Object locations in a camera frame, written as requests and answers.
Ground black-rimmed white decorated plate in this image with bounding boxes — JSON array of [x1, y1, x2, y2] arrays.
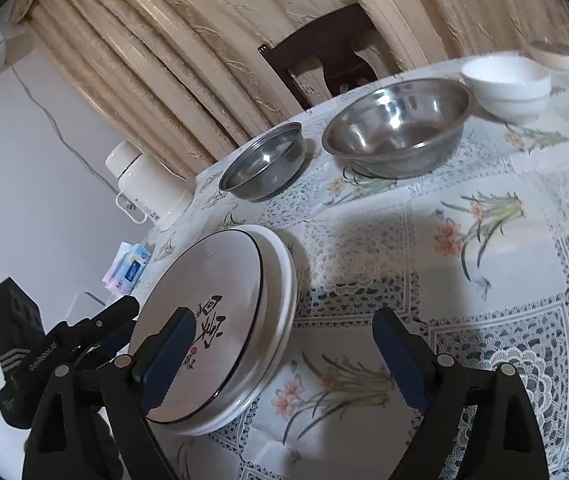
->
[[129, 230, 268, 424]]

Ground large white round plate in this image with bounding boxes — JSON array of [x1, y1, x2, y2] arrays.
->
[[178, 223, 299, 437]]

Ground small steel bowl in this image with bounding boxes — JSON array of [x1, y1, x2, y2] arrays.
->
[[218, 122, 307, 202]]

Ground large steel bowl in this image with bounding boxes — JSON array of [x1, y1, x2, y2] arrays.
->
[[321, 78, 475, 179]]

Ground small white ceramic bowl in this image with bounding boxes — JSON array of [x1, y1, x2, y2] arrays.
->
[[461, 54, 552, 124]]

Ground tissue pack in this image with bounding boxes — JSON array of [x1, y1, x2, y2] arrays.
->
[[102, 242, 151, 297]]

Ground floral lace tablecloth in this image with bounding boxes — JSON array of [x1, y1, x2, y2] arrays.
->
[[137, 72, 569, 479]]

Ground cream thermos jug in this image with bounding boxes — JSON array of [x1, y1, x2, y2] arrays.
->
[[106, 141, 196, 232]]

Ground beige curtain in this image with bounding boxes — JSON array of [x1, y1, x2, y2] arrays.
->
[[11, 0, 565, 181]]

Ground glass electric kettle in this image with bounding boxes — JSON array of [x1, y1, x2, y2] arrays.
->
[[513, 0, 569, 70]]

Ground dark wooden chair back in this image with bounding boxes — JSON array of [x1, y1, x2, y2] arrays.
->
[[258, 3, 377, 110]]

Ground hanging grey power cord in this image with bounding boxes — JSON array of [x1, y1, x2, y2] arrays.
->
[[11, 64, 121, 196]]

